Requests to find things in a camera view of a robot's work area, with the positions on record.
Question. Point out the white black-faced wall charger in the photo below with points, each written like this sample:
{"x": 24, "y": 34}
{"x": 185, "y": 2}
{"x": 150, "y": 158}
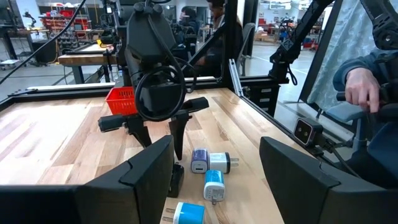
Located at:
{"x": 219, "y": 161}

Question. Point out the blue white wall charger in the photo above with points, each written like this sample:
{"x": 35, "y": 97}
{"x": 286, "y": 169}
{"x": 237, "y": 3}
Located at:
{"x": 214, "y": 186}

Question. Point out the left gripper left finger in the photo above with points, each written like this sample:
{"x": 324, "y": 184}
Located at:
{"x": 133, "y": 193}

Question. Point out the black table-level camera box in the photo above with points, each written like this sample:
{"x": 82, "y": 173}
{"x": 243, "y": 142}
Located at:
{"x": 306, "y": 132}

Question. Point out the black wall charger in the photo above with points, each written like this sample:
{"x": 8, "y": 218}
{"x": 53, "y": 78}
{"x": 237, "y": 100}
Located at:
{"x": 177, "y": 183}

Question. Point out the teal cube wall charger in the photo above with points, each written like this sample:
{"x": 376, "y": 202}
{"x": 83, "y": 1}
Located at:
{"x": 188, "y": 214}

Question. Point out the silver aluminium extrusion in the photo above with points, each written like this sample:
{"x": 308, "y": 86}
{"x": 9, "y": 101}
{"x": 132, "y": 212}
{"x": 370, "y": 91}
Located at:
{"x": 235, "y": 77}

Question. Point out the purple white wall charger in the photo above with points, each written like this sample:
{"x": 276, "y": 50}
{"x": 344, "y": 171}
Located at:
{"x": 199, "y": 160}

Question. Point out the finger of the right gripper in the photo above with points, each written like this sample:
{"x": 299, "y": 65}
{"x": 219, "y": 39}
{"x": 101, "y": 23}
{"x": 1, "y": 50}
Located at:
{"x": 179, "y": 133}
{"x": 140, "y": 130}

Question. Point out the person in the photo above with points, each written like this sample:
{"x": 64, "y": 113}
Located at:
{"x": 382, "y": 149}
{"x": 217, "y": 46}
{"x": 189, "y": 25}

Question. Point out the red slotted plastic basket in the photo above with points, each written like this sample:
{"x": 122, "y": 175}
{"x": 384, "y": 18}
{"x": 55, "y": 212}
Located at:
{"x": 119, "y": 101}

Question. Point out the person's hand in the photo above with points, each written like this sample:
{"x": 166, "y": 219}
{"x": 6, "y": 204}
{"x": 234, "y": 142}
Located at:
{"x": 362, "y": 87}

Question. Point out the black aluminium table frame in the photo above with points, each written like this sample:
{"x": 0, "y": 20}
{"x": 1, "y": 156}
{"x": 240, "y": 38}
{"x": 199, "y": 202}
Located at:
{"x": 258, "y": 81}

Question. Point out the pale patterned curtain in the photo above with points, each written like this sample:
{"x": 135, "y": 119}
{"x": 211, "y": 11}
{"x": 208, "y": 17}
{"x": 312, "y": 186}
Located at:
{"x": 342, "y": 46}

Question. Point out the wooden workbench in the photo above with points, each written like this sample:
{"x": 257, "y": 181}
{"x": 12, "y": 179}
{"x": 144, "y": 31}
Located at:
{"x": 87, "y": 57}

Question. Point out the grey chair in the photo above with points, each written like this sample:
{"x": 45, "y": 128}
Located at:
{"x": 345, "y": 113}

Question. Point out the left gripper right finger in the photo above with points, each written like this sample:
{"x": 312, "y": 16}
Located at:
{"x": 304, "y": 193}

